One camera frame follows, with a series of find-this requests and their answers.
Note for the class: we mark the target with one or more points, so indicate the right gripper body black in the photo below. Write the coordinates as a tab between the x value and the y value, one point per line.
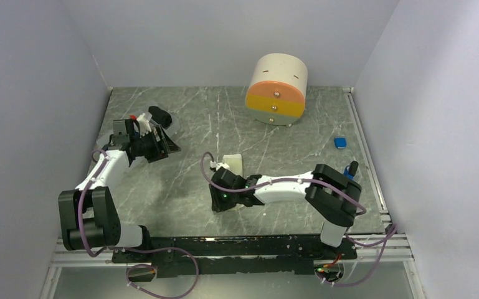
224	201

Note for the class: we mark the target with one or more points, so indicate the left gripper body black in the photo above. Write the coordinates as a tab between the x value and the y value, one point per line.
140	142

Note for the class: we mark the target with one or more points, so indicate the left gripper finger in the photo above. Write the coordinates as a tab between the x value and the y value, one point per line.
158	147
168	144

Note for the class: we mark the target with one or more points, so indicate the cream yellow cloth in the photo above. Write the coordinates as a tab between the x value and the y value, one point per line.
234	163

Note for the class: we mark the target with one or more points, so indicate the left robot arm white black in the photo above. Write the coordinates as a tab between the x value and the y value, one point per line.
88	216

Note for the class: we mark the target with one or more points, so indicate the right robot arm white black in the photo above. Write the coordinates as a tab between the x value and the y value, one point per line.
333	194

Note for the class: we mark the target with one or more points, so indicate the black rolled sock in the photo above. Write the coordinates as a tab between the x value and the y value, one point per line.
160	116

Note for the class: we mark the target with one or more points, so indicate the clear plastic compartment tray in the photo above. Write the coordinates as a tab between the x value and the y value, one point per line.
104	142

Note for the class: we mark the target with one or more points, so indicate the round drawer cabinet orange yellow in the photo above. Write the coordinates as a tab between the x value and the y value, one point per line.
277	91

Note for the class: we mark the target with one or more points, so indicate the small blue block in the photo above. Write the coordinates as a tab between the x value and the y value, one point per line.
340	143

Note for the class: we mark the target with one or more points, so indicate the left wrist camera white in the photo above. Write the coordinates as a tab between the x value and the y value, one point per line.
143	121

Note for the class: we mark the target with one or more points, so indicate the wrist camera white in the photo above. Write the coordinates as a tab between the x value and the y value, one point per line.
143	121
214	166

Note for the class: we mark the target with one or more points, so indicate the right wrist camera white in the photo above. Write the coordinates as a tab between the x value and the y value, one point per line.
214	166

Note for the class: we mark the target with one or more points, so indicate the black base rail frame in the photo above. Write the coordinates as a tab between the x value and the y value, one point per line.
298	253

